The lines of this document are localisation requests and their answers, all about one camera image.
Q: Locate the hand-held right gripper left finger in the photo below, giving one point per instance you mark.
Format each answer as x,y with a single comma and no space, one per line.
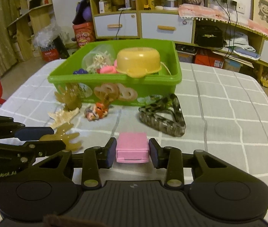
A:
111,152

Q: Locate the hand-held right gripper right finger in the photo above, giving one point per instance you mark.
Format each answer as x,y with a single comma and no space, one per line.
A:
153,153

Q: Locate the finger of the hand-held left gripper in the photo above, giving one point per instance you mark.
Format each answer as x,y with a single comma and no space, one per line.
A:
33,133
41,145

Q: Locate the small pink box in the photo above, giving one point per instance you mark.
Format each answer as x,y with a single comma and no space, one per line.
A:
131,146

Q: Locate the amber hand-shaped hair clip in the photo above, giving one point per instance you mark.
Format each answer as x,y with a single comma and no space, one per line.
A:
65,138

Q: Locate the green plastic bin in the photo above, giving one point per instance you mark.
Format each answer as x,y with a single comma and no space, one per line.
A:
157,88

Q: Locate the purple toy grapes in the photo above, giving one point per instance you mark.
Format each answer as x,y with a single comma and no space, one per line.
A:
80,71

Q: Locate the pink toy pig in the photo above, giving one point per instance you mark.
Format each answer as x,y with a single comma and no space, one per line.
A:
106,69

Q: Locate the yellow toy pot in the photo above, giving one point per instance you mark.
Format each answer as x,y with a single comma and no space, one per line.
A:
138,61

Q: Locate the clear cotton swab jar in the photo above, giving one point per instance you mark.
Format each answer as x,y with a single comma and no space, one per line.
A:
98,59

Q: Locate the leopard print triangular hair clip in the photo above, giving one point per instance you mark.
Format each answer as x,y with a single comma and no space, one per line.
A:
162,123

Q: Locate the cream starfish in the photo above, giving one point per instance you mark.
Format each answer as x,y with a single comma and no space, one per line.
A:
61,118

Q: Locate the small colourful toy figure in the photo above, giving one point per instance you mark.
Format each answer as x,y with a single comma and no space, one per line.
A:
96,111

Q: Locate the checkered tablecloth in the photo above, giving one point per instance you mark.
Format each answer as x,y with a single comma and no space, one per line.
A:
219,123

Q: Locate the dark red carton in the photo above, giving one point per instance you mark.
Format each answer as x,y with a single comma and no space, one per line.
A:
53,50

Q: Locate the crumpled clear plastic bag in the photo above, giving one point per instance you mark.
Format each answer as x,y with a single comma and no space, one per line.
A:
46,34

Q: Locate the orange storage box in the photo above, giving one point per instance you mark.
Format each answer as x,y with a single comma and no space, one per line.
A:
207,60

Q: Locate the red printed bag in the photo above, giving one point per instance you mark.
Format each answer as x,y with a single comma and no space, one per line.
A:
84,36

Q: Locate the white cabinet drawer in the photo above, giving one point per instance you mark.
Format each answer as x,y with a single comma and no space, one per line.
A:
115,33
167,36

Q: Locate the black bag on shelf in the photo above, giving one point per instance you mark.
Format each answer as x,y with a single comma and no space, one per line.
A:
208,36

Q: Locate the purple plush toy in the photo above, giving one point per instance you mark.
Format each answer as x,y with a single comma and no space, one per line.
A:
83,13

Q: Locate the wooden cabinet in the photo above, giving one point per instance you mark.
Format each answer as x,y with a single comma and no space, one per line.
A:
139,23

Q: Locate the low wooden sideboard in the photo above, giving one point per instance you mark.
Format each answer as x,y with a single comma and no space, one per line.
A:
254,62

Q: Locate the white carton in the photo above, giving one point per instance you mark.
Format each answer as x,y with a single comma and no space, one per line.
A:
104,6

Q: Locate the pink tasselled cloth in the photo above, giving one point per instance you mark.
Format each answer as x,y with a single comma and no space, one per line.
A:
202,11

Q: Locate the wooden wall shelf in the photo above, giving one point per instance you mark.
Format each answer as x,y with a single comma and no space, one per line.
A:
34,11

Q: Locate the wall power outlets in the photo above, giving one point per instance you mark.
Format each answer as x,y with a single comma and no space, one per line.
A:
226,3

